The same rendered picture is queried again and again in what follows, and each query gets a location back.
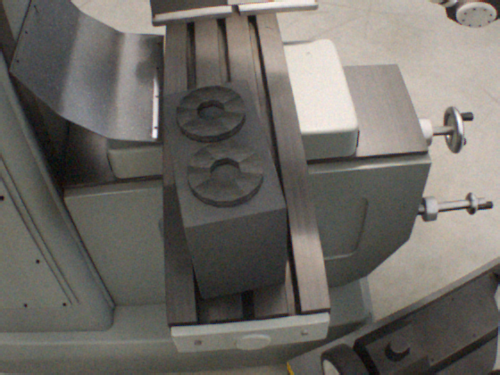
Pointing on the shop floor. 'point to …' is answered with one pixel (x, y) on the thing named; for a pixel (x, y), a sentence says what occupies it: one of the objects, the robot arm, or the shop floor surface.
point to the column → (39, 212)
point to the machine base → (164, 343)
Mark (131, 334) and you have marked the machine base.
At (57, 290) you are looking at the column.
